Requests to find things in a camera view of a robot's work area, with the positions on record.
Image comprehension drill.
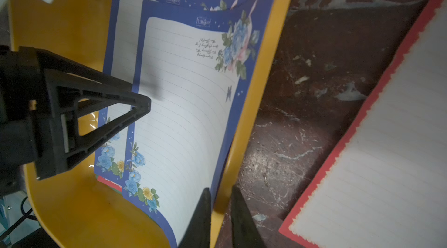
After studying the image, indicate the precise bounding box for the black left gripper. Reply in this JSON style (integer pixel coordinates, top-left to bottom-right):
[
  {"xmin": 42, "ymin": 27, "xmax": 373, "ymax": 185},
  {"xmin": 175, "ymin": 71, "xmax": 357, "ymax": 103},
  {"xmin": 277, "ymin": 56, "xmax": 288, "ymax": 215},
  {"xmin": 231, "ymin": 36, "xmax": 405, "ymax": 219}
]
[{"xmin": 1, "ymin": 45, "xmax": 151, "ymax": 196}]

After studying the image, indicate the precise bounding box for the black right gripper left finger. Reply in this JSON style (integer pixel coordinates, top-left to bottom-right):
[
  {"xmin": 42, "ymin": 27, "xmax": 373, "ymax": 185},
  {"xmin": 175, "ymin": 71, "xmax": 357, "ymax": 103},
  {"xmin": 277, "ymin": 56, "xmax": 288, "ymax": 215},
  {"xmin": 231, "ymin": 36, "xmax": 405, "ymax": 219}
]
[{"xmin": 178, "ymin": 188, "xmax": 212, "ymax": 248}]

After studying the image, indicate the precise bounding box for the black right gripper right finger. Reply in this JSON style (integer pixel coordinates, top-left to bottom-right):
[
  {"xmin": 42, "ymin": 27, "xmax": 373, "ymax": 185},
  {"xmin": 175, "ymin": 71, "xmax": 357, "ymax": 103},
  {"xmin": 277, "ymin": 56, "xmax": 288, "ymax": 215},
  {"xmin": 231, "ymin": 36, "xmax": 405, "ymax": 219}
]
[{"xmin": 231, "ymin": 185, "xmax": 266, "ymax": 248}]

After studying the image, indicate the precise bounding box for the blue floral stationery paper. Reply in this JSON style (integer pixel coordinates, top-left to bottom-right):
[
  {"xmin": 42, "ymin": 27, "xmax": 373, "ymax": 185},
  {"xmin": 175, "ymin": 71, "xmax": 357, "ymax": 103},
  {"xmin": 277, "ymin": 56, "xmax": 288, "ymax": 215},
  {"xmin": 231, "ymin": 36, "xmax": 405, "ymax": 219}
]
[
  {"xmin": 94, "ymin": 0, "xmax": 247, "ymax": 186},
  {"xmin": 123, "ymin": 0, "xmax": 274, "ymax": 248}
]

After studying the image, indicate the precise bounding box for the yellow plastic tray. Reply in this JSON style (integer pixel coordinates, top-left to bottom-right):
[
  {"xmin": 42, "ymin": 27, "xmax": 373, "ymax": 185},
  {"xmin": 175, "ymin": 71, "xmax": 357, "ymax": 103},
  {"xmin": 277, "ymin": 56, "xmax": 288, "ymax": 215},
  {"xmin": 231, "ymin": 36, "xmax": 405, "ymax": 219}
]
[{"xmin": 9, "ymin": 0, "xmax": 291, "ymax": 248}]

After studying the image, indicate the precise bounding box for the red bordered stationery paper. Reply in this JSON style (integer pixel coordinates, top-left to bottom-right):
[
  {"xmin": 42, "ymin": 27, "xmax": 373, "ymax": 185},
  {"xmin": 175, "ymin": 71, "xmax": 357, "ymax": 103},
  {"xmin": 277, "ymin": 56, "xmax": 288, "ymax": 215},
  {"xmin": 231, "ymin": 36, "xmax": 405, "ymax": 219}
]
[{"xmin": 279, "ymin": 0, "xmax": 447, "ymax": 248}]

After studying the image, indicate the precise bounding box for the stack of stationery papers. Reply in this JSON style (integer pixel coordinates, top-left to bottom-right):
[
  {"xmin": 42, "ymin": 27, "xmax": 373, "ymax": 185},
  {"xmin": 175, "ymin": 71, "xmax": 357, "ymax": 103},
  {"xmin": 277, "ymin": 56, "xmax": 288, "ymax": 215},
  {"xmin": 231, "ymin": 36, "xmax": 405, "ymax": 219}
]
[{"xmin": 96, "ymin": 175, "xmax": 122, "ymax": 193}]

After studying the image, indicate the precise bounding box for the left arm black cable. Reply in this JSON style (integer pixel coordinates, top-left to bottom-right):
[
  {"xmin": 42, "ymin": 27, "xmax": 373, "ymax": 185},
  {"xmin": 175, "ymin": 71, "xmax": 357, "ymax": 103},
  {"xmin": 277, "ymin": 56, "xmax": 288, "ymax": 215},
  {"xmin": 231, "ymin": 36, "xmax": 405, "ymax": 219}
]
[{"xmin": 0, "ymin": 195, "xmax": 39, "ymax": 245}]

